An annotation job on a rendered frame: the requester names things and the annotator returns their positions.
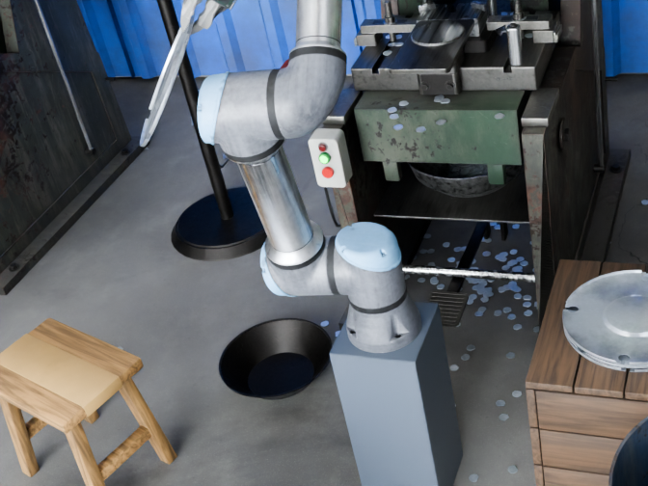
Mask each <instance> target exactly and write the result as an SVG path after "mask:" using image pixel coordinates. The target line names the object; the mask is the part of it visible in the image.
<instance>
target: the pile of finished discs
mask: <svg viewBox="0 0 648 486"><path fill-rule="evenodd" d="M562 320H563V328H564V333H565V336H566V337H567V339H568V341H569V342H570V344H571V345H572V346H573V348H574V349H575V350H576V351H577V352H578V353H580V354H581V355H582V356H583V357H585V358H586V359H587V360H589V361H591V362H593V363H595V364H597V365H601V366H604V367H607V368H611V369H615V370H621V371H626V368H630V372H648V274H646V272H641V270H625V271H617V272H612V273H608V274H604V275H602V276H599V277H596V278H594V279H592V280H590V281H588V282H586V283H584V284H582V285H581V286H580V287H578V288H577V289H576V290H575V291H574V292H573V293H572V294H571V295H570V296H569V298H568V299H567V301H566V306H565V309H564V310H563V313H562ZM624 367H625V368H624Z"/></svg>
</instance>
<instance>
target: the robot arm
mask: <svg viewBox="0 0 648 486"><path fill-rule="evenodd" d="M233 1H234V2H233ZM236 1H237V0H207V1H206V2H205V8H204V10H203V12H202V13H200V14H199V17H198V19H197V20H196V21H195V22H194V24H193V28H192V32H191V35H193V34H196V33H198V32H199V31H200V30H202V29H203V28H204V29H209V28H210V26H211V25H212V22H213V20H214V18H215V17H216V16H217V15H218V14H220V13H222V12H224V11H225V10H226V9H230V10H231V9H232V8H233V6H234V4H235V3H236ZM201 2H202V0H183V4H182V10H181V19H180V23H181V30H182V32H185V30H186V28H187V27H188V25H189V20H190V17H191V16H192V15H193V14H194V10H195V8H196V7H197V5H199V4H200V3H201ZM341 15H342V0H297V15H296V43H295V47H294V48H293V49H292V50H291V51H290V52H289V60H288V66H287V67H285V68H273V69H262V70H250V71H238V72H230V71H227V72H226V73H220V74H212V75H210V76H208V77H207V78H206V79H205V80H204V81H203V83H202V86H201V89H200V93H199V99H198V126H199V131H200V134H201V137H202V140H203V141H204V142H205V143H207V144H211V145H215V144H220V147H221V149H222V151H223V154H224V155H225V156H226V158H227V159H229V160H230V161H232V162H235V163H237V165H238V167H239V170H240V172H241V174H242V176H243V178H244V181H245V183H246V186H247V188H248V190H249V193H250V195H251V198H252V200H253V202H254V205H255V207H256V211H257V213H258V216H259V218H260V221H261V223H262V224H263V227H264V229H265V232H266V234H267V238H266V240H265V242H264V244H263V246H262V249H261V253H260V266H261V268H262V276H263V279H264V281H265V283H266V285H267V286H268V288H269V289H270V290H271V291H272V292H273V293H275V294H277V295H281V296H289V297H297V296H309V295H348V299H349V303H350V304H349V310H348V315H347V320H346V330H347V334H348V337H349V340H350V341H351V343H352V344H353V345H354V346H356V347H357V348H359V349H361V350H363V351H365V352H370V353H387V352H391V351H395V350H398V349H400V348H403V347H405V346H406V345H408V344H410V343H411V342H412V341H413V340H414V339H415V338H416V337H417V336H418V335H419V332H420V330H421V318H420V313H419V309H418V307H417V306H416V305H415V303H414V301H413V300H412V298H411V297H410V295H409V293H408V292H407V287H406V283H405V277H404V272H403V266H402V261H401V258H402V256H401V251H400V249H399V247H398V243H397V239H396V237H395V235H394V234H393V232H392V231H390V230H389V229H388V228H386V227H384V226H382V225H379V224H376V223H370V222H360V223H355V224H352V227H349V226H346V227H345V228H343V229H341V230H340V231H339V233H338V234H337V235H330V236H324V235H323V232H322V229H321V228H320V226H318V225H317V224H316V223H315V222H314V221H311V220H310V218H309V216H308V213H307V210H306V208H305V206H304V203H303V200H302V197H301V195H300V192H299V189H298V186H297V184H296V181H295V178H294V175H293V173H292V171H291V168H290V165H289V163H288V160H287V157H286V154H285V152H284V147H283V144H284V141H285V139H294V138H299V137H303V136H305V135H307V134H309V133H311V132H312V131H314V129H315V128H317V127H318V126H319V125H320V124H321V123H323V122H324V121H325V120H326V119H327V117H328V116H329V115H330V113H331V112H332V110H333V109H334V107H335V105H336V104H337V102H338V99H339V96H340V94H341V91H342V88H343V85H344V81H345V77H346V66H347V55H346V53H345V52H344V51H343V50H342V49H341ZM191 35H190V36H191Z"/></svg>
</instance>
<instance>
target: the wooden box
mask: <svg viewBox="0 0 648 486"><path fill-rule="evenodd" d="M625 270H641V272H646V264H635V263H619V262H603V267H602V262H601V261H586V260H570V259H561V260H560V261H559V263H558V267H557V270H556V274H555V277H554V281H553V287H552V291H551V294H550V298H549V301H548V305H547V307H546V311H545V314H544V318H543V321H542V325H541V328H540V332H539V335H538V339H537V341H536V345H535V348H534V352H533V355H532V359H531V362H530V366H529V370H528V373H527V377H526V402H527V411H528V420H529V426H530V428H529V429H530V438H531V447H532V456H533V463H534V474H535V483H536V486H608V479H609V471H610V467H611V463H612V460H613V457H614V455H615V452H616V450H617V449H618V447H619V446H620V444H621V443H622V441H623V440H624V439H625V437H626V436H627V435H628V434H629V432H630V431H631V430H632V429H633V428H634V427H635V426H636V425H638V424H639V423H640V422H641V421H642V420H644V419H645V418H647V417H648V372H630V368H626V371H621V370H615V369H611V368H607V367H604V366H601V365H598V364H595V363H593V362H591V361H589V360H587V359H586V358H585V357H583V356H582V355H581V354H580V353H578V352H577V351H576V350H575V349H574V348H573V346H572V345H571V344H570V342H569V341H568V339H567V337H566V336H565V333H564V328H563V320H562V313H563V310H564V309H565V306H566V301H567V299H568V298H569V296H570V295H571V294H572V293H573V292H574V291H575V290H576V289H577V288H578V287H580V286H581V285H582V284H584V283H586V282H588V281H590V280H592V279H594V278H596V277H599V276H602V275H604V274H608V273H612V272H617V271H625ZM646 274H648V267H647V272H646ZM624 368H625V367H624ZM626 383H627V385H626ZM625 388H626V390H625ZM624 393H625V394H624Z"/></svg>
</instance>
